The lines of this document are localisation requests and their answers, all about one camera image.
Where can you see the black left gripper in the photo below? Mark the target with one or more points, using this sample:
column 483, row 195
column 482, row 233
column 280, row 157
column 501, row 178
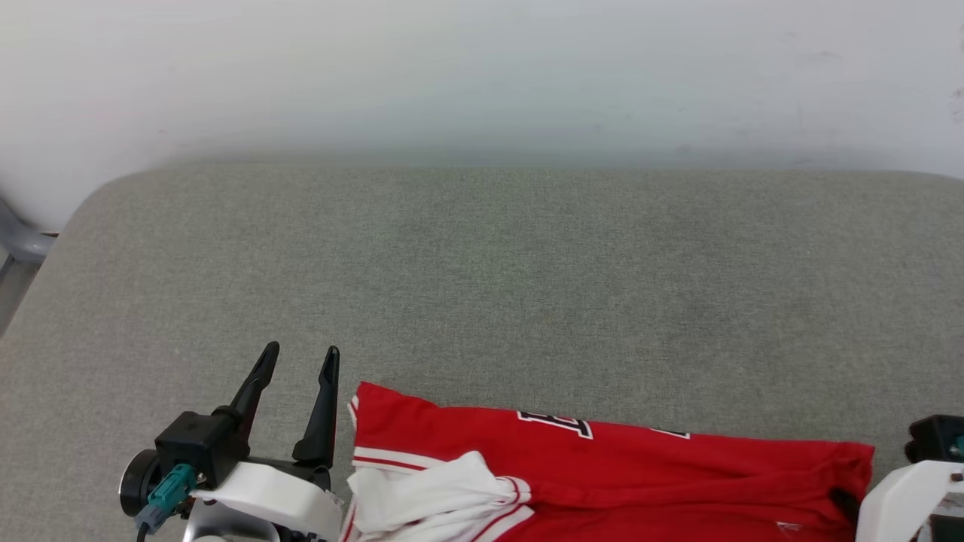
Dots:
column 139, row 482

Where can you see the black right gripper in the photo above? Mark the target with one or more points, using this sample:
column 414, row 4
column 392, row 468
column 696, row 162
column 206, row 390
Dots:
column 947, row 528

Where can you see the red and white jersey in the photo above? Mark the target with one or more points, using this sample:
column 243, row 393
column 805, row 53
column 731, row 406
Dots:
column 640, row 474

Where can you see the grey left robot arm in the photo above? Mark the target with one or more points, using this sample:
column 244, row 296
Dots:
column 226, row 523

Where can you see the grey fabric sofa seat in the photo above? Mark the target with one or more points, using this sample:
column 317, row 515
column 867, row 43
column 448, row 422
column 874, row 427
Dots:
column 482, row 286

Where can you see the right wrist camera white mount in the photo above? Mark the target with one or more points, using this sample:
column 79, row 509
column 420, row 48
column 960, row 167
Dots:
column 904, row 497

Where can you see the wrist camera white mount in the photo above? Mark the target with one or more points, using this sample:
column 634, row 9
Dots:
column 904, row 497
column 271, row 493

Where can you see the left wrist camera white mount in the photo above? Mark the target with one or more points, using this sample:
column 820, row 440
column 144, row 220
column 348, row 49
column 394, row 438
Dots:
column 271, row 493

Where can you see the grey metal frame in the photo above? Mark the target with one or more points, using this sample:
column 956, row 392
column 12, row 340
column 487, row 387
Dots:
column 22, row 245

